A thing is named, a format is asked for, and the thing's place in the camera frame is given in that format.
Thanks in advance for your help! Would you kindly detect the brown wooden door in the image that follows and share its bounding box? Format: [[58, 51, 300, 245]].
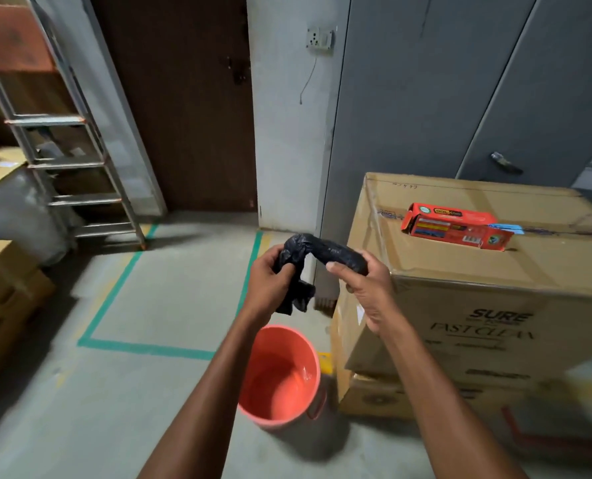
[[87, 0, 259, 213]]

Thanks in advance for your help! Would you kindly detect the orange plastic bucket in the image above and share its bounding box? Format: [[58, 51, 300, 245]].
[[238, 325, 327, 432]]

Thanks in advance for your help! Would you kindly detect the large brown cardboard box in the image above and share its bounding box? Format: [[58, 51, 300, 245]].
[[334, 172, 592, 390]]

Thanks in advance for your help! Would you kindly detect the grey metal cabinet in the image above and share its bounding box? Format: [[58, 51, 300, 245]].
[[314, 0, 592, 311]]

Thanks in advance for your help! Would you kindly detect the person's right forearm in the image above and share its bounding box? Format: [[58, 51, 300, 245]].
[[379, 312, 529, 479]]

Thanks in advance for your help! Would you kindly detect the black plastic garbage bag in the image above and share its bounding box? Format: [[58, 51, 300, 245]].
[[273, 233, 369, 316]]

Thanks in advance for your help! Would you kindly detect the person's left forearm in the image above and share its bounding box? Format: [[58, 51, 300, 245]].
[[137, 309, 273, 479]]

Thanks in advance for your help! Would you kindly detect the person's right hand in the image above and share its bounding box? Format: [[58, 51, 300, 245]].
[[326, 250, 402, 337]]

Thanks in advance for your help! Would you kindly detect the metal cabinet handle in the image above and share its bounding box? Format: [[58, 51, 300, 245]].
[[490, 151, 524, 176]]

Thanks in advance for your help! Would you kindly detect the black door latch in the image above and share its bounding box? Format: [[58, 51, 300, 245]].
[[226, 56, 251, 86]]

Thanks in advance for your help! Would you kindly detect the red garbage bag packet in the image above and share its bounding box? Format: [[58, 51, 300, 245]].
[[401, 203, 525, 252]]

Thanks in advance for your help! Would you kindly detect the aluminium ladder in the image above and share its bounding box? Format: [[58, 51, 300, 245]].
[[0, 0, 148, 251]]

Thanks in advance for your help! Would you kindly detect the white wall socket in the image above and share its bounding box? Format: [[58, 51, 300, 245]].
[[306, 26, 336, 53]]

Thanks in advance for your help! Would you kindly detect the small brown cardboard box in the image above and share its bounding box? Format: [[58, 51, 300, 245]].
[[332, 314, 531, 420]]

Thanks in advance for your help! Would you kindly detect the flat brown cardboard stack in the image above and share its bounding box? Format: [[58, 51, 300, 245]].
[[0, 239, 56, 383]]

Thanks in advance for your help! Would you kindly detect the person's left hand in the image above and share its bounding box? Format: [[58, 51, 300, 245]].
[[242, 243, 296, 328]]

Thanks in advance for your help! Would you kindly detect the plastic wrapped bundle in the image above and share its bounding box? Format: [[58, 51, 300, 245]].
[[0, 167, 82, 267]]

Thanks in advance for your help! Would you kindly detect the thin wall wire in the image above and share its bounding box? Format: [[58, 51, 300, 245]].
[[299, 54, 319, 106]]

